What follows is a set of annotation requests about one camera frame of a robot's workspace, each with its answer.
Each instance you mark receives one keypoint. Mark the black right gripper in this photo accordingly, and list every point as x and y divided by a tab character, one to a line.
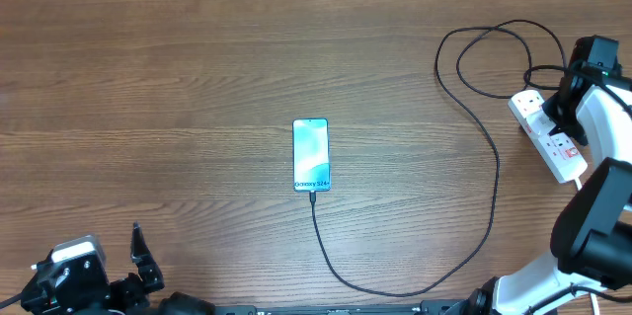
578	132

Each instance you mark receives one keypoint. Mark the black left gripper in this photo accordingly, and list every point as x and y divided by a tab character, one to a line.
128	287

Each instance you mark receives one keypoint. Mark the blue Samsung Galaxy smartphone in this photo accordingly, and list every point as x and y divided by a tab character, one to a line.
311	155

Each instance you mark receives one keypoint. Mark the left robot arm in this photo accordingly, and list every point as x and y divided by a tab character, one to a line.
175	304

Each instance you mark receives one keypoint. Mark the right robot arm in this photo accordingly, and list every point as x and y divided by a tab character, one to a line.
590	247

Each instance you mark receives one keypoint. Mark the white charger plug adapter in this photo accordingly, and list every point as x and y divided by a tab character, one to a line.
538	123

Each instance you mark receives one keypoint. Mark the white power strip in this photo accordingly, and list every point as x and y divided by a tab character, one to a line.
559	153

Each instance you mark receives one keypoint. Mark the black aluminium mounting rail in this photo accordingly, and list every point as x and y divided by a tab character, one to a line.
426	307

